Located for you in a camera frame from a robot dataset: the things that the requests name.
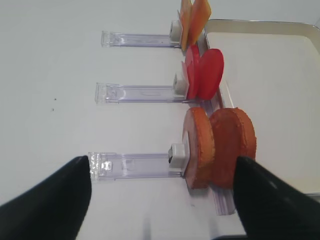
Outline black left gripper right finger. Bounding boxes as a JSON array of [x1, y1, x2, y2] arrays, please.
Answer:
[[233, 156, 320, 240]]

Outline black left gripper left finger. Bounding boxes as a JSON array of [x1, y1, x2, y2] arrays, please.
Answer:
[[0, 155, 92, 240]]

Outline round bread slice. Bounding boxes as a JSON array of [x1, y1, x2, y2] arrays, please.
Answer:
[[183, 107, 216, 190], [209, 108, 257, 189]]

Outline clear acrylic bread pusher rack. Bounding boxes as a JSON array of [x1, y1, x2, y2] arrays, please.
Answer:
[[87, 143, 237, 216]]

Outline clear acrylic tomato pusher rack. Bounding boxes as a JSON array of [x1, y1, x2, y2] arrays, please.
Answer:
[[94, 72, 225, 111]]

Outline front red tomato slice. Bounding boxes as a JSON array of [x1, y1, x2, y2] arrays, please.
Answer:
[[197, 48, 224, 100]]

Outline red tomato slice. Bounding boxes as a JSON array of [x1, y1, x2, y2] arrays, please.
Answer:
[[184, 43, 201, 100], [197, 48, 224, 100]]

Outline rear red tomato slice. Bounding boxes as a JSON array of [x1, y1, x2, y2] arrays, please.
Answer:
[[184, 43, 201, 100]]

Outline clear acrylic cheese pusher rack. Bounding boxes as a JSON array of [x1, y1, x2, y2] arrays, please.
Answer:
[[100, 20, 183, 49]]

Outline front orange cheese slice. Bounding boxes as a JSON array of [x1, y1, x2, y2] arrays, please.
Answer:
[[188, 0, 212, 45]]

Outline orange cheese slice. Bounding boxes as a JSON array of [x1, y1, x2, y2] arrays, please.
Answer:
[[178, 0, 192, 52], [188, 0, 212, 45]]

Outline rear orange cheese slice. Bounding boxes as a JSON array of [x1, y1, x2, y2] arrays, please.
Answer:
[[178, 0, 192, 52]]

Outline white rectangular tray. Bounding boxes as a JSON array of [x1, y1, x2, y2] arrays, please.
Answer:
[[205, 19, 320, 196]]

